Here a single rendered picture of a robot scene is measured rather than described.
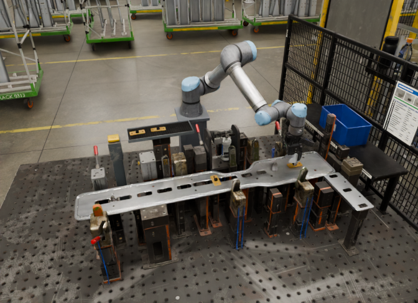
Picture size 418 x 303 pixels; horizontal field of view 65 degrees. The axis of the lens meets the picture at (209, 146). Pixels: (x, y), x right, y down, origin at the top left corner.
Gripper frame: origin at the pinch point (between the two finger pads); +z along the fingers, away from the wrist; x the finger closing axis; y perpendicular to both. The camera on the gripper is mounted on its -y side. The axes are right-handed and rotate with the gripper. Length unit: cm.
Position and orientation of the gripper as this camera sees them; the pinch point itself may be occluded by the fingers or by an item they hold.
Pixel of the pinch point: (295, 162)
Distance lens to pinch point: 190.3
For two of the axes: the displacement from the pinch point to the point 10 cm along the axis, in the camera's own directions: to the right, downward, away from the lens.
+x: 2.8, 5.2, -8.1
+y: -9.6, 1.7, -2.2
